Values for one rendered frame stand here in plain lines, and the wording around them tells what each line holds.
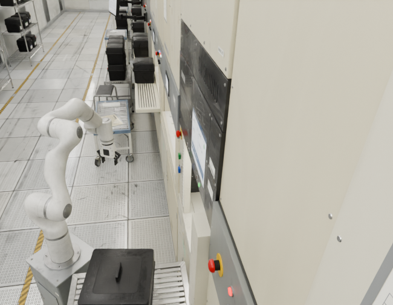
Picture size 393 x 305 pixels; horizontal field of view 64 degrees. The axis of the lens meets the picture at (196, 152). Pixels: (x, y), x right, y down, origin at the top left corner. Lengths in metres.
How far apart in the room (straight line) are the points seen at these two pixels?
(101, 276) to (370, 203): 1.30
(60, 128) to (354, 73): 1.42
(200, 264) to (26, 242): 2.26
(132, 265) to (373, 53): 1.35
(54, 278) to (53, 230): 0.26
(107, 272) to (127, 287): 0.12
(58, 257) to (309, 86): 1.67
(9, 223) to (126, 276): 2.16
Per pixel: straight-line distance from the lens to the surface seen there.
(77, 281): 1.87
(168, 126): 2.96
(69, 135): 1.61
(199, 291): 1.36
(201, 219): 1.17
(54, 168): 1.66
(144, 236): 3.04
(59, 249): 1.87
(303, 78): 0.48
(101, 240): 3.07
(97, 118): 1.88
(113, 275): 1.52
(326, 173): 0.44
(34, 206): 1.73
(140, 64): 4.07
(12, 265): 3.13
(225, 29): 0.83
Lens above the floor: 2.22
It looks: 32 degrees down
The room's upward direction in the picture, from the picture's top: 3 degrees clockwise
